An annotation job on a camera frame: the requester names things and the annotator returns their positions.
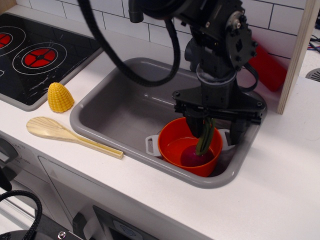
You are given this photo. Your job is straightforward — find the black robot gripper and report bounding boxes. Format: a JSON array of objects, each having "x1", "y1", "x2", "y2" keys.
[{"x1": 172, "y1": 65, "x2": 265, "y2": 145}]

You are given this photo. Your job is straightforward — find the purple toy beet green stem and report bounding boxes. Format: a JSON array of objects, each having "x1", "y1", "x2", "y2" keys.
[{"x1": 180, "y1": 117, "x2": 216, "y2": 167}]

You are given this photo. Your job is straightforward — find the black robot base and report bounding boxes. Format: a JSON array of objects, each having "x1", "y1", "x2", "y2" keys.
[{"x1": 0, "y1": 190, "x2": 81, "y2": 240}]

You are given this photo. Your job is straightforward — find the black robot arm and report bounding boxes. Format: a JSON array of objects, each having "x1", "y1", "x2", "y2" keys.
[{"x1": 128, "y1": 0, "x2": 266, "y2": 145}]

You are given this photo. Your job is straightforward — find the grey plastic sink basin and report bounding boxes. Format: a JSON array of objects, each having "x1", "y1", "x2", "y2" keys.
[{"x1": 70, "y1": 69, "x2": 260, "y2": 189}]

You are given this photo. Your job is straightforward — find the red ketchup squeeze bottle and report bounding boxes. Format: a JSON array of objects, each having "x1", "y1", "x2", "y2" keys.
[{"x1": 249, "y1": 45, "x2": 287, "y2": 92}]

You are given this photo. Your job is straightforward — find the dark grey toy faucet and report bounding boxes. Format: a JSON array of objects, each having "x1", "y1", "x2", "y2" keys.
[{"x1": 184, "y1": 38, "x2": 201, "y2": 72}]

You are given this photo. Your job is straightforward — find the light wooden side panel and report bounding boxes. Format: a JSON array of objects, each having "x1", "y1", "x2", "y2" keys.
[{"x1": 276, "y1": 0, "x2": 320, "y2": 115}]

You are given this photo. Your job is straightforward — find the yellow toy corn piece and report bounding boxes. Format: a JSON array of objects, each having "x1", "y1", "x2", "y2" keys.
[{"x1": 47, "y1": 82, "x2": 75, "y2": 113}]

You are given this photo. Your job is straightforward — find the white toy oven front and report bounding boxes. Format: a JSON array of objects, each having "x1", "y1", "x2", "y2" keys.
[{"x1": 0, "y1": 134, "x2": 154, "y2": 240}]

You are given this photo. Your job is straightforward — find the wooden toy spoon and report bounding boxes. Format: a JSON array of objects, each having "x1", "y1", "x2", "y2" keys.
[{"x1": 26, "y1": 116, "x2": 124, "y2": 159}]

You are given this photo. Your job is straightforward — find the black toy stove top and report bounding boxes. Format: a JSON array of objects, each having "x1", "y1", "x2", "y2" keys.
[{"x1": 0, "y1": 13, "x2": 102, "y2": 112}]

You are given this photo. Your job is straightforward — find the orange toy pot grey handles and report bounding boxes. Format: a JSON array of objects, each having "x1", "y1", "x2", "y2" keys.
[{"x1": 145, "y1": 117, "x2": 233, "y2": 177}]

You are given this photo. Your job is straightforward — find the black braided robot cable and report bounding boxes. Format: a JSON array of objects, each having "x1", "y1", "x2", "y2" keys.
[{"x1": 77, "y1": 0, "x2": 181, "y2": 88}]

